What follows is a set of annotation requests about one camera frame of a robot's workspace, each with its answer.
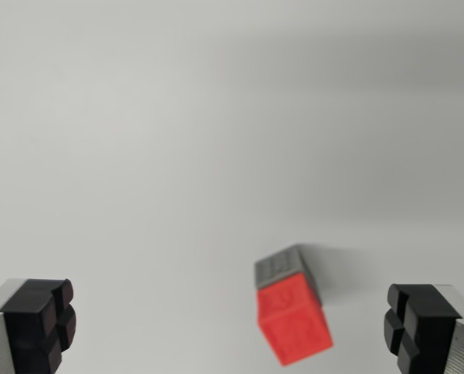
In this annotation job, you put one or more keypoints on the gripper right finger with silver black pad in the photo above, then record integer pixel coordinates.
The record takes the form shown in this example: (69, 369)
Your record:
(430, 331)

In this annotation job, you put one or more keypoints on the red embossed plastic cube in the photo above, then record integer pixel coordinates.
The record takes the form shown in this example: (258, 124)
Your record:
(294, 327)

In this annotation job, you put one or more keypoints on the gripper left finger with silver black pad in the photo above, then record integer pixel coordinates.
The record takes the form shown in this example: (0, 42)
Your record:
(25, 327)

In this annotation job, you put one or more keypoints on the grey embossed plastic cube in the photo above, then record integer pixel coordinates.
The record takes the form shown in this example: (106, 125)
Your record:
(280, 267)

